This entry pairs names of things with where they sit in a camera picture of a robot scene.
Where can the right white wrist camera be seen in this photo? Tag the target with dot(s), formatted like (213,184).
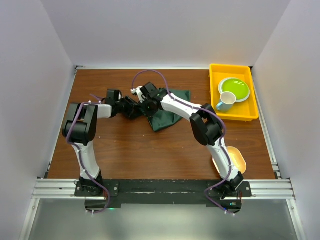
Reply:
(138,92)

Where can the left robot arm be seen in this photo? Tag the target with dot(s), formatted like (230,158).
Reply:
(79,129)

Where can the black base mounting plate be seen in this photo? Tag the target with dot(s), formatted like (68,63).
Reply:
(163,192)

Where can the green plate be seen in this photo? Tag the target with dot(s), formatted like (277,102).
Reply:
(237,86)

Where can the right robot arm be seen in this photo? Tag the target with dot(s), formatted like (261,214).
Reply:
(208,130)

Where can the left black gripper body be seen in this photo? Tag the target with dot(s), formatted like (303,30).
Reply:
(126,107)

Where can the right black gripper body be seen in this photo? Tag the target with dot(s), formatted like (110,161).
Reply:
(148,109)

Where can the cream square bowl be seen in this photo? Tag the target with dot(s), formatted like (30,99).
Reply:
(237,160)

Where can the dark green cloth napkin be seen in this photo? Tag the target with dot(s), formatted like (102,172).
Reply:
(164,119)

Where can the yellow plastic bin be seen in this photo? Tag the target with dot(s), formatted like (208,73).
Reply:
(246,111)

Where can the white blue mug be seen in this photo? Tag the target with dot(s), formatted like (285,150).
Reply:
(226,101)

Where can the aluminium frame rail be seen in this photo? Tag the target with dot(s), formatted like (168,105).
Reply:
(129,149)

